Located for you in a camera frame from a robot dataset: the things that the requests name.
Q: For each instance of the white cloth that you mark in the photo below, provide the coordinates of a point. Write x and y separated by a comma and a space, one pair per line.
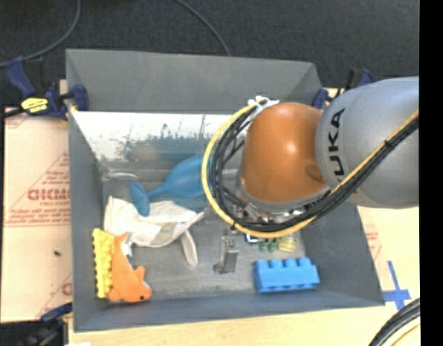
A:
153, 222

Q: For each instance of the grey metal bin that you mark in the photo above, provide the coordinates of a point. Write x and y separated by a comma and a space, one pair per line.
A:
192, 81

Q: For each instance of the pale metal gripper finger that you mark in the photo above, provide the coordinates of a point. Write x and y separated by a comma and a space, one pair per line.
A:
222, 254
231, 261

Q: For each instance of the brown cardboard board red print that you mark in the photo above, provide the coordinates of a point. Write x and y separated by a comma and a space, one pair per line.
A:
34, 222

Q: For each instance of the yellow studded toy block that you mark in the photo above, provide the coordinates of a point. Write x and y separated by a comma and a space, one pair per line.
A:
103, 265

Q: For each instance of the blue toy brick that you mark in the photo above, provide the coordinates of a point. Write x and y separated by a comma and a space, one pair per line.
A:
284, 276

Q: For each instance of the blue plastic goblet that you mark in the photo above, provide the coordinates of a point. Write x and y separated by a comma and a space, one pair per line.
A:
185, 178

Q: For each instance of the orange toy fish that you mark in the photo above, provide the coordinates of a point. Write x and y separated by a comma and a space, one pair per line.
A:
127, 279

